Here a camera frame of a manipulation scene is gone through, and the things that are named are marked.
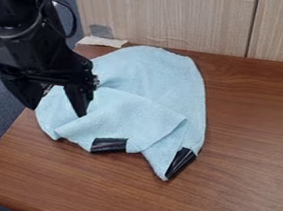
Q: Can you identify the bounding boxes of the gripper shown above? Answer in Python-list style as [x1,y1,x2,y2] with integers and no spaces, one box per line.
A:
[0,8,105,131]

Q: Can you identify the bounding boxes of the light blue cloth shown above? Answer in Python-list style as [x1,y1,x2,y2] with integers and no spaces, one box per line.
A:
[26,35,220,200]

